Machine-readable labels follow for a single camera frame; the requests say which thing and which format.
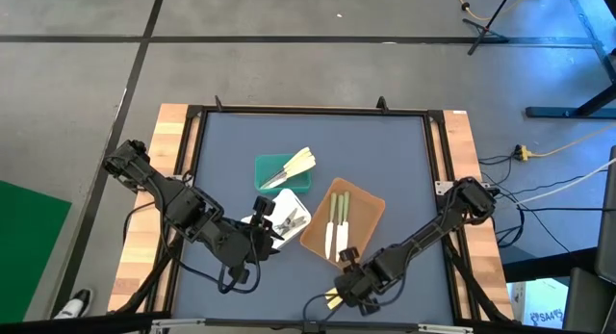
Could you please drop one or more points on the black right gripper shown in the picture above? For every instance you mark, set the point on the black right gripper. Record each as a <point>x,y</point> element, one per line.
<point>363,286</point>

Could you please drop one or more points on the green plastic bin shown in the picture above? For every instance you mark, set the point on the green plastic bin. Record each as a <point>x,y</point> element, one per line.
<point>264,163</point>

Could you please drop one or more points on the black table-level camera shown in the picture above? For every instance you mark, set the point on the black table-level camera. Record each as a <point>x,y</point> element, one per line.
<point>311,326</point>

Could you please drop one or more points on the black frame clamp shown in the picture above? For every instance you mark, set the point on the black frame clamp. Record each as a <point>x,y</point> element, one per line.
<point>219,105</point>
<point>382,104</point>

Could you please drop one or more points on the aluminium crossbar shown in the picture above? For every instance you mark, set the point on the aluminium crossbar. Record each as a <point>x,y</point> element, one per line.
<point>192,321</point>

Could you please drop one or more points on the black tripod stand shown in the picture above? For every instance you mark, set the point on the black tripod stand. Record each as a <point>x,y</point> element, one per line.
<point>486,30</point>

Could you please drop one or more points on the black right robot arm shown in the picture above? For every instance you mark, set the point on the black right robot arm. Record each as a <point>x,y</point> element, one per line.
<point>433,233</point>

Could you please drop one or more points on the person's shoe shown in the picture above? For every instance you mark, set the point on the person's shoe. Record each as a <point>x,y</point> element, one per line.
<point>77,302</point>

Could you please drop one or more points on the dark grey cabinet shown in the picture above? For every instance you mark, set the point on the dark grey cabinet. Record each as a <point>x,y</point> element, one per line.
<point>606,238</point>

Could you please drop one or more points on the green floor mat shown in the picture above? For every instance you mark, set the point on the green floor mat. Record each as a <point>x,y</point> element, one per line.
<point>29,252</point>

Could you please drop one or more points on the black table frame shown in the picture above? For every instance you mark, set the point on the black table frame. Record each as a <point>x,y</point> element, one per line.
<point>289,110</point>

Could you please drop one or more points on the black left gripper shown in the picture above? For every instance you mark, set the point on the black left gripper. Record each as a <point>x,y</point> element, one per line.
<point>240,247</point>

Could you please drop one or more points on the black desk leg frame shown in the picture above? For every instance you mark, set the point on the black desk leg frame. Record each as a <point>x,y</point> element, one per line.
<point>553,112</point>

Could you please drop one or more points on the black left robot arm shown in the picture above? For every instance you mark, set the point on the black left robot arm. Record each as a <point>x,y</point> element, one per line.
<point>187,211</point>

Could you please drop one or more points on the white printed box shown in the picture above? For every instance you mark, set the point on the white printed box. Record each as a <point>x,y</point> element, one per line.
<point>539,305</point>

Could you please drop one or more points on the silver base bracket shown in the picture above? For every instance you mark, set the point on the silver base bracket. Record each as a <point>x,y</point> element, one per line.
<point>440,187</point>

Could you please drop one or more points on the white plastic bin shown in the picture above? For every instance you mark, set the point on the white plastic bin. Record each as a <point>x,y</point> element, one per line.
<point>289,197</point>

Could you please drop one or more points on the brown wooden tray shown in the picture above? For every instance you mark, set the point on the brown wooden tray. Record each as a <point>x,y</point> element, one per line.
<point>366,213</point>

